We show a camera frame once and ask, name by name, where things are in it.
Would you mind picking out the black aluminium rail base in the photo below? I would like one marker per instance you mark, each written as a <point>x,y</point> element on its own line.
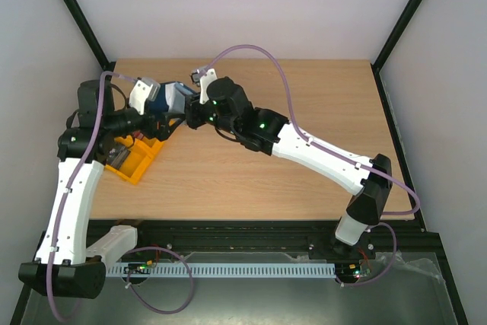
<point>316,238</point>

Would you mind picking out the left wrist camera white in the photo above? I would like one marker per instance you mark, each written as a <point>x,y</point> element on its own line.
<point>145,90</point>

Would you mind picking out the dark blue card holder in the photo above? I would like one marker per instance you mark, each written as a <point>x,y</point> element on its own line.
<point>170,98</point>

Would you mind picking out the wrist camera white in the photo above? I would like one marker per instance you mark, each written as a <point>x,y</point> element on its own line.
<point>203,78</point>
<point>145,90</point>

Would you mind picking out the black cards stack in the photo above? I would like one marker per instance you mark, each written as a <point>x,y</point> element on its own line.
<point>117,156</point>

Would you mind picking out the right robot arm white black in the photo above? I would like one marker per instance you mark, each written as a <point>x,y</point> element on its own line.
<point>224,105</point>

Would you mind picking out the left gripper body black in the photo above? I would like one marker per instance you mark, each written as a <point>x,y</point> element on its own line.
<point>151,131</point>

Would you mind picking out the yellow three-compartment bin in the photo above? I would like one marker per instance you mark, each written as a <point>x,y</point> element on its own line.
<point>143,152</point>

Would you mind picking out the white slotted cable duct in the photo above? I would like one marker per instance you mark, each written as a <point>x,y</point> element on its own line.
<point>239,270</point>

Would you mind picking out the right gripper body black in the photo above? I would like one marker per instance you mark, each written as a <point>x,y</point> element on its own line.
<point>192,110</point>

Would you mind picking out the right black frame post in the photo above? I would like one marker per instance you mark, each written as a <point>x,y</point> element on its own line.
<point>398,29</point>

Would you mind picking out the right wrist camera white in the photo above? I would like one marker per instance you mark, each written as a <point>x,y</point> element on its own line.
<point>203,78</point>

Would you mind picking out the black frame post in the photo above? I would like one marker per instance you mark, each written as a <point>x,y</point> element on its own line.
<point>88,34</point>
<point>398,29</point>

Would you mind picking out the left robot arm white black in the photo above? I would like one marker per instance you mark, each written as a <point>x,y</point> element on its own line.
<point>63,263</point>

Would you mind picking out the left black frame post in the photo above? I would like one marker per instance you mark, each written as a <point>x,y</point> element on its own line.
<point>88,34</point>

